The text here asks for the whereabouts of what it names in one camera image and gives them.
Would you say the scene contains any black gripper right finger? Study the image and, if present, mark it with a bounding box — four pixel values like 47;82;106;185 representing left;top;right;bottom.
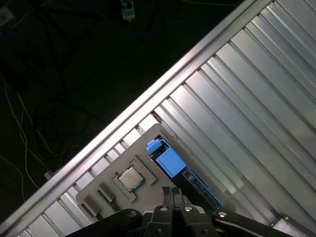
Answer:
173;187;298;237

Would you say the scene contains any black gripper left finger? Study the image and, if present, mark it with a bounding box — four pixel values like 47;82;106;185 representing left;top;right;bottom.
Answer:
64;186;175;237

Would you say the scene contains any hard disk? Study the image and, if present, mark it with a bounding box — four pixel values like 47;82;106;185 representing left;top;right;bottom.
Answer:
145;139;225;211

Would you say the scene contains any silver CPU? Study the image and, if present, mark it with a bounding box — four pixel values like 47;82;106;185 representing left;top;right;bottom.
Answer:
118;166;143;193

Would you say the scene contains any grey parts rack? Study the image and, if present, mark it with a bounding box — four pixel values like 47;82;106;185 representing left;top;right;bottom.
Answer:
75;122;237;224

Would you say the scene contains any white power strip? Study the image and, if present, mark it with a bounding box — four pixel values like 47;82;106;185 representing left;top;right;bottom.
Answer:
120;0;137;22

